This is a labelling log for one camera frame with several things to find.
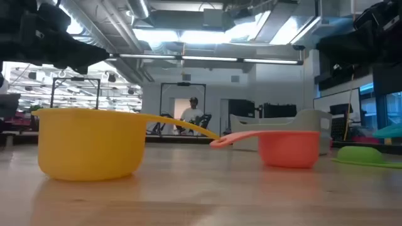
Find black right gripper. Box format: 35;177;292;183
316;0;402;63

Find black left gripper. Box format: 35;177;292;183
0;0;110;75

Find yellow plastic measuring cup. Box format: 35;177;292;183
31;108;220;182

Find teal plastic measuring cup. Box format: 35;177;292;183
372;123;402;139

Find green plastic measuring cup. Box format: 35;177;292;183
331;146;402;170

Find orange plastic measuring cup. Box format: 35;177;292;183
209;130;321;169

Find white plastic basket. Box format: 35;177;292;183
230;109;333;156

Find whiteboard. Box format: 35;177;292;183
313;88;362;132

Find black monitor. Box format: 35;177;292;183
329;103;354;116

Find dark monitor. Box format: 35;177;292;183
0;93;21;119

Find red bin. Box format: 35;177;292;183
350;135;381;144

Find black box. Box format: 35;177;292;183
263;102;298;119

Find black cabinet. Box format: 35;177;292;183
228;99;256;132

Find standing person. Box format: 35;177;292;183
180;97;204;136

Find ceiling light strip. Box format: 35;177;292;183
109;53;304;66

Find black metal frame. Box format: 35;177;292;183
50;77;101;110

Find yellow hanging cable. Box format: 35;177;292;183
343;73;355;141

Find silver ceiling air duct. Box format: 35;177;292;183
126;0;151;19

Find black wire crate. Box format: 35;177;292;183
331;117;350;141

